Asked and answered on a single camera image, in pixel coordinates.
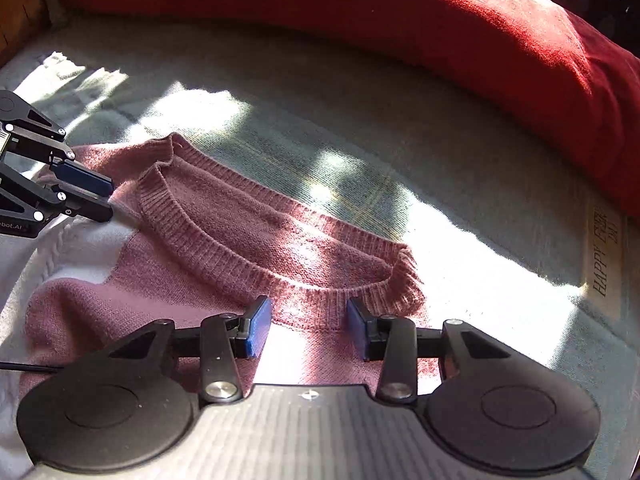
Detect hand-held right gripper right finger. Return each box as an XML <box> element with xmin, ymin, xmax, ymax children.
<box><xmin>346</xmin><ymin>296</ymin><xmax>507</xmax><ymax>405</ymax></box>

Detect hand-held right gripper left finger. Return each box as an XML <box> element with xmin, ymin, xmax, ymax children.
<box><xmin>107</xmin><ymin>295</ymin><xmax>274</xmax><ymax>404</ymax></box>

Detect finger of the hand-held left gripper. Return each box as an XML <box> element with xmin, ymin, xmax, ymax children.
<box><xmin>9</xmin><ymin>104</ymin><xmax>115</xmax><ymax>197</ymax></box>
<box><xmin>0</xmin><ymin>171</ymin><xmax>116</xmax><ymax>227</ymax></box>

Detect pink and white sweater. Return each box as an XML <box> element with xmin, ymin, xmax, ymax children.
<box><xmin>0</xmin><ymin>132</ymin><xmax>453</xmax><ymax>466</ymax></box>

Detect wooden headboard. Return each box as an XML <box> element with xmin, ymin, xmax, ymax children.
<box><xmin>0</xmin><ymin>0</ymin><xmax>48</xmax><ymax>68</ymax></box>

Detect green plaid bed blanket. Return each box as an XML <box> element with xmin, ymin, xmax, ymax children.
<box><xmin>0</xmin><ymin>15</ymin><xmax>640</xmax><ymax>480</ymax></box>

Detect red duvet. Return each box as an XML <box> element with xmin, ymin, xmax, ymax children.
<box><xmin>57</xmin><ymin>0</ymin><xmax>640</xmax><ymax>221</ymax></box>

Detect black hanging jacket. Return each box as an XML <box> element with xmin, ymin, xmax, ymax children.
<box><xmin>532</xmin><ymin>0</ymin><xmax>640</xmax><ymax>58</ymax></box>

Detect black cable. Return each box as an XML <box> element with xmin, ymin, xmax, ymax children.
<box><xmin>0</xmin><ymin>361</ymin><xmax>62</xmax><ymax>375</ymax></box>

